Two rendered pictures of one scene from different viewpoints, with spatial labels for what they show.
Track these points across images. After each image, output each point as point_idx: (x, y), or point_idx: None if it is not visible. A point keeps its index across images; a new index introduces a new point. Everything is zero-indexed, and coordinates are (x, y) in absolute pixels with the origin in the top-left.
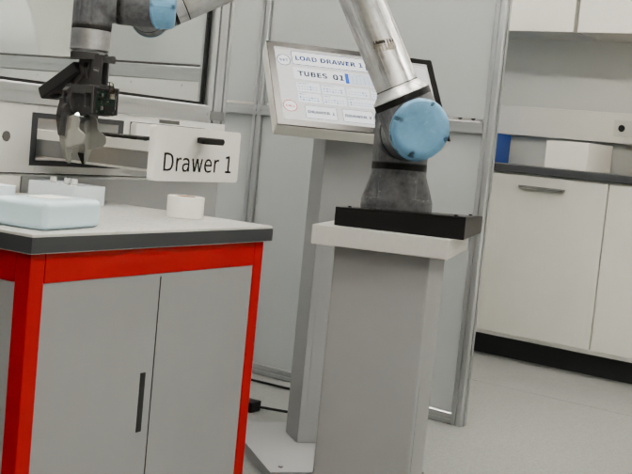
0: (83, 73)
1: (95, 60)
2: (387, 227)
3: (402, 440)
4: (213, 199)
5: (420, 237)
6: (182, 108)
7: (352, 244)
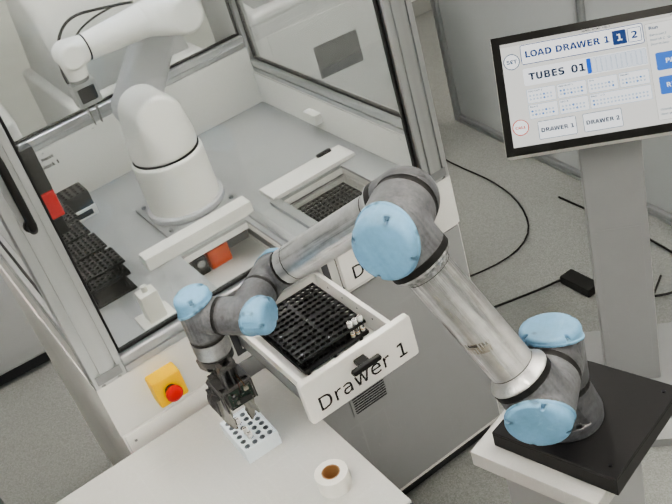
0: (215, 372)
1: (217, 370)
2: (543, 462)
3: None
4: (456, 243)
5: (569, 494)
6: None
7: (509, 478)
